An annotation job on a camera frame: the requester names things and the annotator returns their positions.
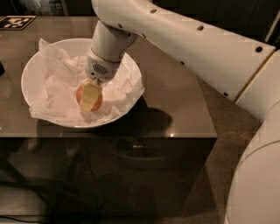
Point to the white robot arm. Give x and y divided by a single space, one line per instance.
245 70

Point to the white bowl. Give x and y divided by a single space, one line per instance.
32 84

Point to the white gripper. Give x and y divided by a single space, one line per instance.
101 69

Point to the dark object at left edge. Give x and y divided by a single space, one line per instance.
2 70

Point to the black white fiducial marker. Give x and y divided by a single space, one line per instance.
15 23

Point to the glossy dark table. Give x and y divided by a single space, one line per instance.
144 164

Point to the white crumpled paper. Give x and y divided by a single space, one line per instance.
58 87

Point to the red yellow apple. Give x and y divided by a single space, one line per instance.
96 105

